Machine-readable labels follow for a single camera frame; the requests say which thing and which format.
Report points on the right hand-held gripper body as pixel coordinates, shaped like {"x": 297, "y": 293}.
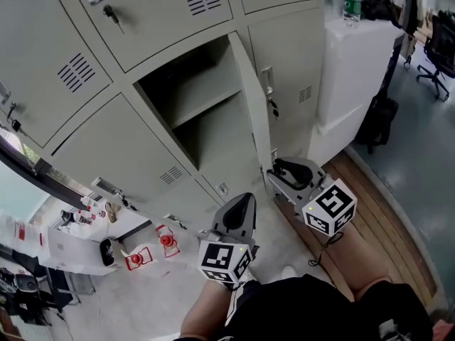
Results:
{"x": 330, "y": 204}

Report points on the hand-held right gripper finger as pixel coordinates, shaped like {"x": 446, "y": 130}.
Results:
{"x": 288, "y": 194}
{"x": 302, "y": 167}

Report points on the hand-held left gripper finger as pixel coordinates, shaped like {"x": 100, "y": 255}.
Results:
{"x": 225, "y": 219}
{"x": 250, "y": 222}

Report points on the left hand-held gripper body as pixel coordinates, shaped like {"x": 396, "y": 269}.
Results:
{"x": 220, "y": 258}

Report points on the locker door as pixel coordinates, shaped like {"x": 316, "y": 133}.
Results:
{"x": 249, "y": 101}

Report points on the grey metal locker cabinet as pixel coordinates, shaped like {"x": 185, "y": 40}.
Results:
{"x": 124, "y": 137}

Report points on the person's left forearm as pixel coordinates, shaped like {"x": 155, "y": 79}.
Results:
{"x": 202, "y": 314}

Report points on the person's right forearm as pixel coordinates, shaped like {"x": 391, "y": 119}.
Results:
{"x": 355, "y": 261}

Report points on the black-headed keys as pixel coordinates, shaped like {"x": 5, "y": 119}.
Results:
{"x": 274, "y": 111}
{"x": 108, "y": 11}
{"x": 15, "y": 123}

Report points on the person's right white shoe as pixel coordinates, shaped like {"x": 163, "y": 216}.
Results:
{"x": 288, "y": 272}

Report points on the black backpack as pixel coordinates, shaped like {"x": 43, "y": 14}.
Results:
{"x": 378, "y": 123}

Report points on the white window ledge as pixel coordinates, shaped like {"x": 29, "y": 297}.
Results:
{"x": 131, "y": 222}

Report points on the white box-shaped counter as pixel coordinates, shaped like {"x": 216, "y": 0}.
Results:
{"x": 348, "y": 84}

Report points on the person's black clothing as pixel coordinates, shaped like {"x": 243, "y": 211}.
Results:
{"x": 302, "y": 314}

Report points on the beige cloth bag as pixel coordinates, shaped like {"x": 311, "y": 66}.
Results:
{"x": 113, "y": 213}

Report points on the grey trash bin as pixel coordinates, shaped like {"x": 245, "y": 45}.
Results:
{"x": 106, "y": 252}

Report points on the white spray bottle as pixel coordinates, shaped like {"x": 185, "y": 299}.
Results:
{"x": 87, "y": 201}

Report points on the small red-label bottle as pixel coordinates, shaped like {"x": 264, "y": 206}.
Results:
{"x": 85, "y": 219}

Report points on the white cardboard box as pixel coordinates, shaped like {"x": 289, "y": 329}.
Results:
{"x": 71, "y": 250}

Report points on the green label water bottle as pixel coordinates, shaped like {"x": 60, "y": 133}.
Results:
{"x": 352, "y": 5}

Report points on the small black bag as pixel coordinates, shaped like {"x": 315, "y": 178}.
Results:
{"x": 377, "y": 11}

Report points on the black wheeled office chair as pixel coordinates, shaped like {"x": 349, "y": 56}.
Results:
{"x": 442, "y": 44}

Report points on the hanging black bag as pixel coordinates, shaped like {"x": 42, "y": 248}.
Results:
{"x": 409, "y": 5}

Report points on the grey round appliance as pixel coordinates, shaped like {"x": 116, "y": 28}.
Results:
{"x": 25, "y": 282}

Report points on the large clear red-label jug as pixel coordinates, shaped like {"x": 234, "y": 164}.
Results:
{"x": 21, "y": 231}

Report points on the black equipment pile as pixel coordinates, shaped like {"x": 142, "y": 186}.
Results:
{"x": 21, "y": 297}

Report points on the dark desk frame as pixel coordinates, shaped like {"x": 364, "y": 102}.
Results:
{"x": 396, "y": 53}

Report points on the black window frame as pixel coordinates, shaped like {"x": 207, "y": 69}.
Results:
{"x": 42, "y": 174}

